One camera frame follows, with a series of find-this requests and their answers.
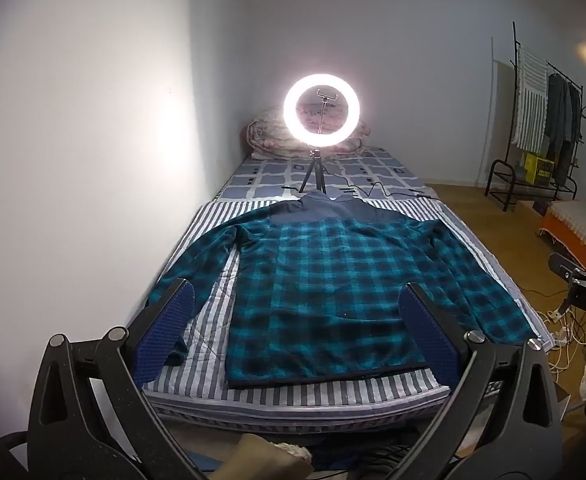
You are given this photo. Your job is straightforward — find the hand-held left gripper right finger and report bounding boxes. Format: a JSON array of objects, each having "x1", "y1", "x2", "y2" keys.
[{"x1": 397, "y1": 281, "x2": 566, "y2": 480}]

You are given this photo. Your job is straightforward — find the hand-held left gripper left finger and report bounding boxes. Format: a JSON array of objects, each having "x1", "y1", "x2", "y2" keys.
[{"x1": 27, "y1": 278, "x2": 204, "y2": 480}]

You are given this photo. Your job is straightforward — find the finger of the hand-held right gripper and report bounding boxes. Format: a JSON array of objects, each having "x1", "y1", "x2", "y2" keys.
[{"x1": 548, "y1": 252, "x2": 583, "y2": 286}]

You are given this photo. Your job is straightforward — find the teal plaid fleece jacket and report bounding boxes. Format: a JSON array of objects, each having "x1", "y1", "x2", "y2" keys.
[{"x1": 148, "y1": 191, "x2": 536, "y2": 390}]

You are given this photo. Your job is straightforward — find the dark hanging clothes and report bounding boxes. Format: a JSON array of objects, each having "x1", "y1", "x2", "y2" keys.
[{"x1": 544, "y1": 72, "x2": 583, "y2": 186}]

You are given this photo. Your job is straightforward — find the black metal clothes rack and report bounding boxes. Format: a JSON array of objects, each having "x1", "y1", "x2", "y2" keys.
[{"x1": 484, "y1": 21, "x2": 586, "y2": 211}]

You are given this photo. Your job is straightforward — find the orange bench with white cover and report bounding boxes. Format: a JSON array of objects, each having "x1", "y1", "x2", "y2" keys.
[{"x1": 538, "y1": 200, "x2": 586, "y2": 273}]

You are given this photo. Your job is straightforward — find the yellow box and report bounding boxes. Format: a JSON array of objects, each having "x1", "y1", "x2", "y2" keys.
[{"x1": 523, "y1": 152, "x2": 555, "y2": 183}]

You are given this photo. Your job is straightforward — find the tan fuzzy slipper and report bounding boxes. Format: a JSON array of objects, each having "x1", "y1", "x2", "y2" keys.
[{"x1": 220, "y1": 432, "x2": 316, "y2": 480}]

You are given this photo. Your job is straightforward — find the green striped towel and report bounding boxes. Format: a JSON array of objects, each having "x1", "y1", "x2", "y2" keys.
[{"x1": 512, "y1": 44, "x2": 549, "y2": 153}]

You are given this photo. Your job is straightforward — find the blue checked bed sheet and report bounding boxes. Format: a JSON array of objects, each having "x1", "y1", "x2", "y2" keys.
[{"x1": 218, "y1": 146, "x2": 434, "y2": 203}]

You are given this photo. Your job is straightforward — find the folded floral quilt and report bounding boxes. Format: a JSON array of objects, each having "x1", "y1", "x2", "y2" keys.
[{"x1": 247, "y1": 105, "x2": 373, "y2": 160}]

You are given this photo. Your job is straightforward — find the white cables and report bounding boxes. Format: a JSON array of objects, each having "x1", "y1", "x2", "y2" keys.
[{"x1": 543, "y1": 305, "x2": 586, "y2": 376}]

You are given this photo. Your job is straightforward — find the ring light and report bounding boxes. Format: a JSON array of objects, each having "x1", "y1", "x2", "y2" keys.
[{"x1": 283, "y1": 73, "x2": 360, "y2": 150}]

